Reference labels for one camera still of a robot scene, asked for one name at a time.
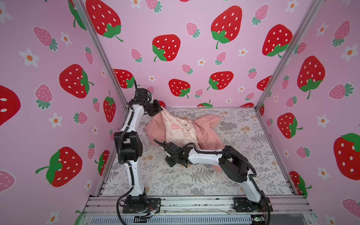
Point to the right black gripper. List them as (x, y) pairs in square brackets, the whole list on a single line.
[(168, 161)]

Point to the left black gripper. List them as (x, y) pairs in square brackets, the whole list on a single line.
[(157, 108)]

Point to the pink hooded jacket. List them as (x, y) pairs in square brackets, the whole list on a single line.
[(165, 127)]

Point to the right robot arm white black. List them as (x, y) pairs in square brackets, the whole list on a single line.
[(236, 166)]

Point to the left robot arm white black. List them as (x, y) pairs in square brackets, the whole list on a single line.
[(127, 141)]

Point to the floral table mat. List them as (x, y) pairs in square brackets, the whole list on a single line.
[(239, 128)]

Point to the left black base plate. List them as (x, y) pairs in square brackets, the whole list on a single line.
[(138, 204)]

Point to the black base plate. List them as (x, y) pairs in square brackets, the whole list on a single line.
[(242, 204), (138, 204)]

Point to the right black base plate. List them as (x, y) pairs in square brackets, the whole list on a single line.
[(242, 204)]

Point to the left corner aluminium post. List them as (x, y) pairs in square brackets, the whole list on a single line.
[(100, 50)]

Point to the corner aluminium post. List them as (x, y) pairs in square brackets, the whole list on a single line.
[(303, 26), (100, 50)]

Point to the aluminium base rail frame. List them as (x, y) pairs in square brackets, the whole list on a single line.
[(202, 210)]

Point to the right corner aluminium post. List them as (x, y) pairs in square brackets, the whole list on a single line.
[(303, 26)]

